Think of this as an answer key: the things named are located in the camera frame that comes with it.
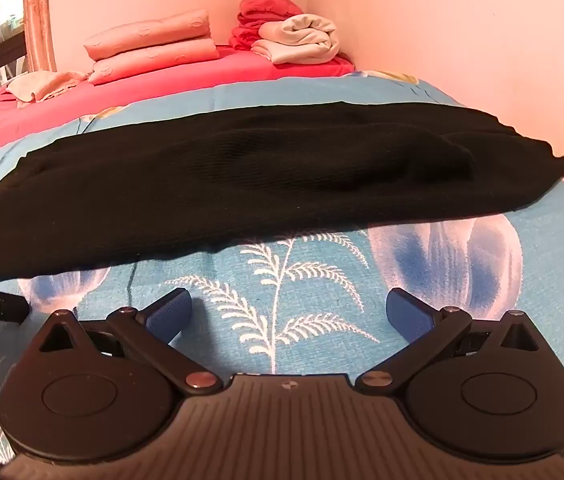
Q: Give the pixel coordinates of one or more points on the red folded cloth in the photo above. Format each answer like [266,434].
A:
[262,12]

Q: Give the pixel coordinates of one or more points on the pink pillow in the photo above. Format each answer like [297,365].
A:
[162,60]
[152,30]

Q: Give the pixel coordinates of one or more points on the cream folded blanket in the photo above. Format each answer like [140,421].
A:
[302,37]

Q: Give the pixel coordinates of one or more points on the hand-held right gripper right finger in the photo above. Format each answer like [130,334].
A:
[404,310]

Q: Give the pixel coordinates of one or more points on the blue floral blanket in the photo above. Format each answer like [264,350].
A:
[312,270]

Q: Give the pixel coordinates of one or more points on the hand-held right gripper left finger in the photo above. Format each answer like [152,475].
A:
[174,312]

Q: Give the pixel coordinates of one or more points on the black pants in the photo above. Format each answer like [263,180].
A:
[262,180]

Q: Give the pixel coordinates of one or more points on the red bedsheet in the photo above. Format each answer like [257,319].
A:
[127,87]

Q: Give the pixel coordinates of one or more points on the pink patterned curtain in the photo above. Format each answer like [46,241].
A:
[39,15]

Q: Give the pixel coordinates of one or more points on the cream towel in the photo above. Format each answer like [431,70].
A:
[37,85]

